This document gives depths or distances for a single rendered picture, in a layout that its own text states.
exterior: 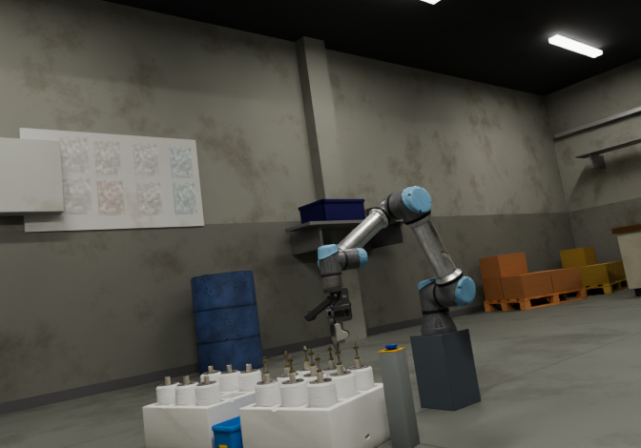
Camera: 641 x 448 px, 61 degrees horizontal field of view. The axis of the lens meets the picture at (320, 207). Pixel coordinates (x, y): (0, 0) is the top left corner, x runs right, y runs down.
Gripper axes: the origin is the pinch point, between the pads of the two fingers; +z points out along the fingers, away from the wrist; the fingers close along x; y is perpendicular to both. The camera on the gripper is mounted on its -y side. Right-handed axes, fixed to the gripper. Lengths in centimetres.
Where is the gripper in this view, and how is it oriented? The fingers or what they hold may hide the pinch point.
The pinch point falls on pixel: (335, 346)
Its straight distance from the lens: 195.2
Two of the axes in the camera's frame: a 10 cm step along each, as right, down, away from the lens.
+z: 1.4, 9.8, -1.5
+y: 9.8, -1.5, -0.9
